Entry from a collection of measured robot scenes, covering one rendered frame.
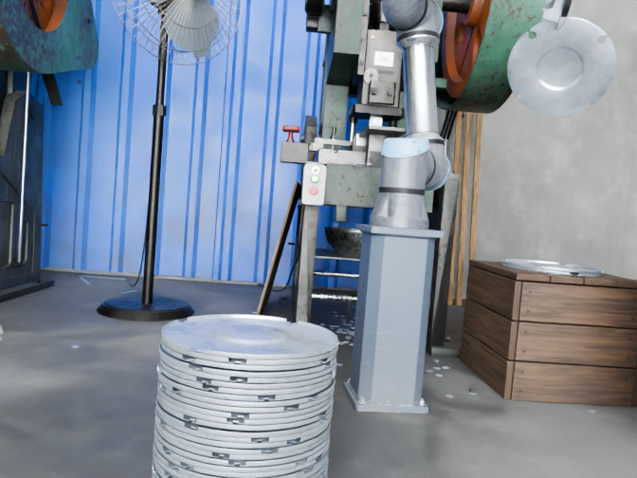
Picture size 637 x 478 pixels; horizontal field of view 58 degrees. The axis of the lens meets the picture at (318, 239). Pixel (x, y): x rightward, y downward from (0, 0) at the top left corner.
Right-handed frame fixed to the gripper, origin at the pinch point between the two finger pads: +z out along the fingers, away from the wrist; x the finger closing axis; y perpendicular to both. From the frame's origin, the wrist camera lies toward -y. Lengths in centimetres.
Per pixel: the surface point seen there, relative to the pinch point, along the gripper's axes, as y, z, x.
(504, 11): 12.5, 11.4, -30.8
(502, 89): 9, 41, -31
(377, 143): 52, 50, -7
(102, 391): 104, 42, 105
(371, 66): 58, 35, -34
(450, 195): 24, 58, 9
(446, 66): 30, 55, -70
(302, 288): 72, 75, 43
